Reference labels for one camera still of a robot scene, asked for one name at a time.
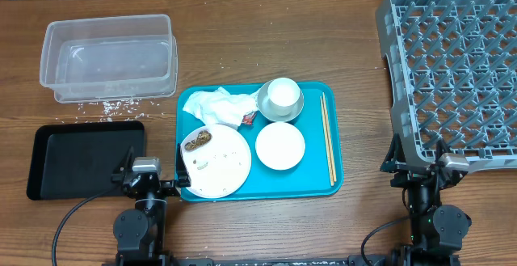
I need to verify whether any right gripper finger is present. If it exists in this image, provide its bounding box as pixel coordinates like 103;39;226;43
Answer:
381;133;404;172
435;138;451;162

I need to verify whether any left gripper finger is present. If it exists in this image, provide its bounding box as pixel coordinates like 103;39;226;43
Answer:
175;144;191;188
114;146;134;174

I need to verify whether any white round plate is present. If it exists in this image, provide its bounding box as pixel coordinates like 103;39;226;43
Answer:
181;124;252;199

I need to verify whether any wooden chopstick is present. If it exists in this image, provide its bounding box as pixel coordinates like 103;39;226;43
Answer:
320;93;335;187
322;93;337;186

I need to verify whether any small white bowl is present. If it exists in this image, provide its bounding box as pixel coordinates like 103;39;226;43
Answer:
255;122;305;171

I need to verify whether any grey bowl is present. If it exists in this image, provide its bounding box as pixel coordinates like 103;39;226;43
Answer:
256;80;304;122

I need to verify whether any white cup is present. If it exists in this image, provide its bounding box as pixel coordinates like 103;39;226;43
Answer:
267;78;301;116

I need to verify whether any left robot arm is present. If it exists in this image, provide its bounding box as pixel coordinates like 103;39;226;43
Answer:
111;147;191;265

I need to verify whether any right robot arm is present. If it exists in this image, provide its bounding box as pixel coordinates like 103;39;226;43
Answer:
380;134;472;266

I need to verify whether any grey dishwasher rack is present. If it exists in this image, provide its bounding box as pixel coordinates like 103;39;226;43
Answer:
376;0;516;171

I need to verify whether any brown food scrap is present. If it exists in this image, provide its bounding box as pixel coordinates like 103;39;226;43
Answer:
184;130;212;151

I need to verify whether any black tray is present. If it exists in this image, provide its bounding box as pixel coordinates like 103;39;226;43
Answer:
26;120;146;201

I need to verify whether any crumpled white napkin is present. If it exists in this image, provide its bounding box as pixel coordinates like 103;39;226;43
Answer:
183;87;259;129

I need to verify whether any red sauce packet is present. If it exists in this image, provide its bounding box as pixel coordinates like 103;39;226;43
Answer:
242;111;257;126

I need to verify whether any teal serving tray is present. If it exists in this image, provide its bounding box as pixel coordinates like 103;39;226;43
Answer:
174;81;345;203

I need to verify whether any clear plastic bin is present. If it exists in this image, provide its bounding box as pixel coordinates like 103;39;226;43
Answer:
40;14;178;103

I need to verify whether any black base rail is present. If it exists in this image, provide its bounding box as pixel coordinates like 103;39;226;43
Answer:
172;255;367;266

